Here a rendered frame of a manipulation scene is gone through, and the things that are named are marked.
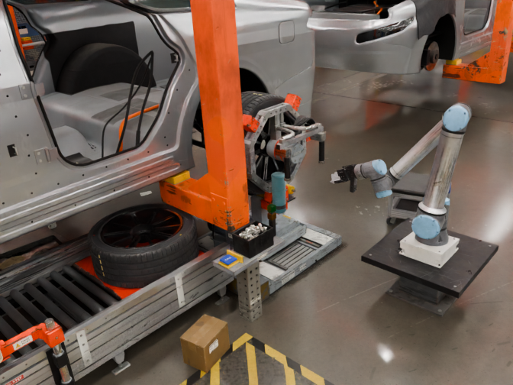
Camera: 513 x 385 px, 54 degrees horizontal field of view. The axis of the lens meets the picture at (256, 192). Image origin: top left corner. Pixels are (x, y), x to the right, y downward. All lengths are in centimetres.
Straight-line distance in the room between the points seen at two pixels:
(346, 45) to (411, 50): 66
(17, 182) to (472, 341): 254
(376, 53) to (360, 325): 325
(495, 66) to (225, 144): 420
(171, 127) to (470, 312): 212
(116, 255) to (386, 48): 366
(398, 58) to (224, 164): 321
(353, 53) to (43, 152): 370
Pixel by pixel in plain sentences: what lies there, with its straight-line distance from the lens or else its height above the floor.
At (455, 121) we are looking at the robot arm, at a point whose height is 118.
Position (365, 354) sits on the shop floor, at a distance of 289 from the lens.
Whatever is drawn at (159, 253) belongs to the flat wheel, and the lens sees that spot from 290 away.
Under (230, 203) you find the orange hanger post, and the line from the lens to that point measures 284.
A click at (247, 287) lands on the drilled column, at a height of 25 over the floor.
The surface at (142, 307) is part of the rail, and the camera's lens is 280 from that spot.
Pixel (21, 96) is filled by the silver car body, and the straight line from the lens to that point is 267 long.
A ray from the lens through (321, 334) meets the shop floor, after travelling 299.
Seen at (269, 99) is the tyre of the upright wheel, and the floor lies 116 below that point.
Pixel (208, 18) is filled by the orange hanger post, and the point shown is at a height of 171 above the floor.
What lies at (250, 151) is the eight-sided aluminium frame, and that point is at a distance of 301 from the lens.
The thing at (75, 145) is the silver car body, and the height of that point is 86.
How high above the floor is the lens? 197
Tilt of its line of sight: 25 degrees down
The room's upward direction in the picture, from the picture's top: 4 degrees counter-clockwise
